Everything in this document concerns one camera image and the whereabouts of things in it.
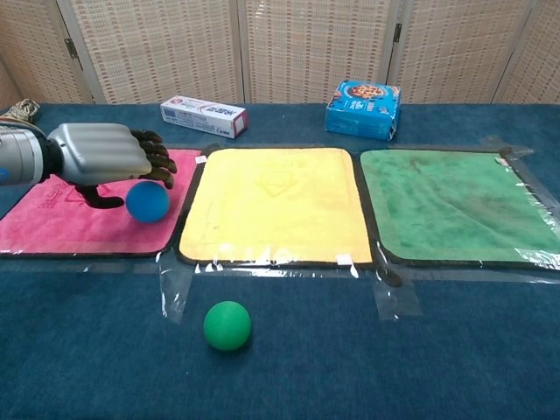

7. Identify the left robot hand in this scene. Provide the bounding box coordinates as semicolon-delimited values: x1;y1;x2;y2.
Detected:
46;122;179;210

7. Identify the blue ball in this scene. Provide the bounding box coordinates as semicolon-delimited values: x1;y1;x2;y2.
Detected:
125;180;172;225

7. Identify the pink towel mat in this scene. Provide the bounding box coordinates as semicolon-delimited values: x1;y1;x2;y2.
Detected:
0;149;204;258

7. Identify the yellow towel mat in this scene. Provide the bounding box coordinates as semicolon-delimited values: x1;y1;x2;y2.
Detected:
173;147;378;268

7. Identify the green ball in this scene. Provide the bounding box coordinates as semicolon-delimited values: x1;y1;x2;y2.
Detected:
203;300;253;353

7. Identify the green towel mat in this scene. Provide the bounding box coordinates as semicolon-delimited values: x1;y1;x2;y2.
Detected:
357;148;560;271

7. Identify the white toothpaste box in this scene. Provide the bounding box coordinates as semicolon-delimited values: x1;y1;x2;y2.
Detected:
159;94;249;140

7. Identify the woven folding screen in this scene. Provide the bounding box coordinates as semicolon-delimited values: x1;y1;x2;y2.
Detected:
0;0;560;106

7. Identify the blue cookie box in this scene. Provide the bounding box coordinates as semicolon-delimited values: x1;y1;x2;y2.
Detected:
324;80;403;142

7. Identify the twine rope bundle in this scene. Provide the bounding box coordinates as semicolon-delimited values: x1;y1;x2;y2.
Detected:
0;98;42;132

